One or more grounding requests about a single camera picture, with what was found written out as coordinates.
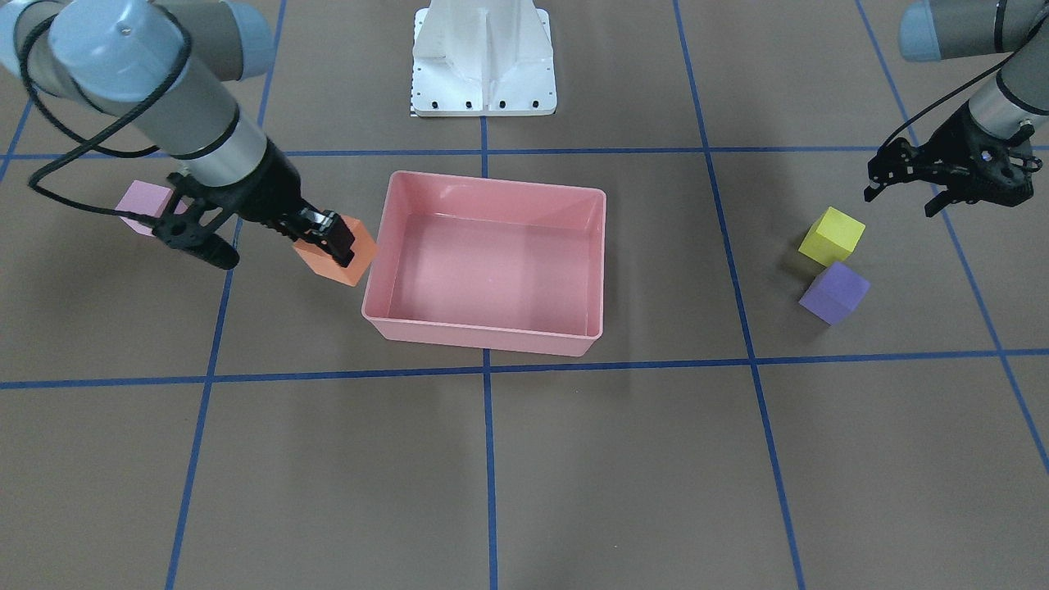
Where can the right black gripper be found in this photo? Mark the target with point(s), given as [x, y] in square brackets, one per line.
[269, 194]

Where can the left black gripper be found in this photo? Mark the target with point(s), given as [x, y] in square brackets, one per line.
[957, 136]

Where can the yellow foam cube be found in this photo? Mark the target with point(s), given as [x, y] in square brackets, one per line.
[833, 237]

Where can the purple foam cube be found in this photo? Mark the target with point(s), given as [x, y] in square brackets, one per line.
[835, 294]

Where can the pink foam cube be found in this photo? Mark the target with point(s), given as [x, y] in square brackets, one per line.
[148, 200]

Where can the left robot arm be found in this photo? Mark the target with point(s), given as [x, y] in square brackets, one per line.
[1015, 89]

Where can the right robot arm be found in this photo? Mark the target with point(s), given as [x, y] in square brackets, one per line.
[128, 79]

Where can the pink plastic bin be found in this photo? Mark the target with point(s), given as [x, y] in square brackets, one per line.
[489, 263]

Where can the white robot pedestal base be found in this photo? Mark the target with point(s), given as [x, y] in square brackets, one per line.
[482, 59]

